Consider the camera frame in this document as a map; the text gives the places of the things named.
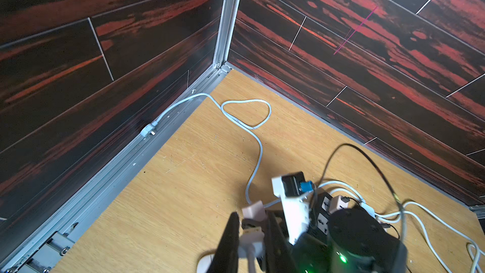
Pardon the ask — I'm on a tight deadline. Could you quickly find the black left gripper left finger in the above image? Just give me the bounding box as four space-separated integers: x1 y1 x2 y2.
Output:
207 212 240 273

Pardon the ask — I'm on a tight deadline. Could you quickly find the black mouse cable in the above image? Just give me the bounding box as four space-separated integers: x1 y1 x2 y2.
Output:
314 143 408 243

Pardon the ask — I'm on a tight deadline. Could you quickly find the white cable left side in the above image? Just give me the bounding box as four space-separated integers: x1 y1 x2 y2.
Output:
141 92 272 206

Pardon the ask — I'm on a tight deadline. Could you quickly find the black power strip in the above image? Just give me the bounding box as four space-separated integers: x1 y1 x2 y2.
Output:
308 192 332 243

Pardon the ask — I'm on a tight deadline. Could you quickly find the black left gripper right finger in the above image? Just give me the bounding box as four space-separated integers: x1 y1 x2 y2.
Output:
263 212 298 272

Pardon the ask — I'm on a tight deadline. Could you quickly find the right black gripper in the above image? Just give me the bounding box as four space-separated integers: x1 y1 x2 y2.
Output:
291 206 407 272

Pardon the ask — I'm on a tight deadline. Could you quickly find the white charging cable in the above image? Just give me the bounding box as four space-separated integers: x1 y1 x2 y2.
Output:
237 200 268 273

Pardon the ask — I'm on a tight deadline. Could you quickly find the white wireless mouse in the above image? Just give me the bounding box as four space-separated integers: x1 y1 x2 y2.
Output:
197 254 214 273

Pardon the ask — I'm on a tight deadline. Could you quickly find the aluminium frame left post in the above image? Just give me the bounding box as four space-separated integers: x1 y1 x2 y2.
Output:
1 0 226 272

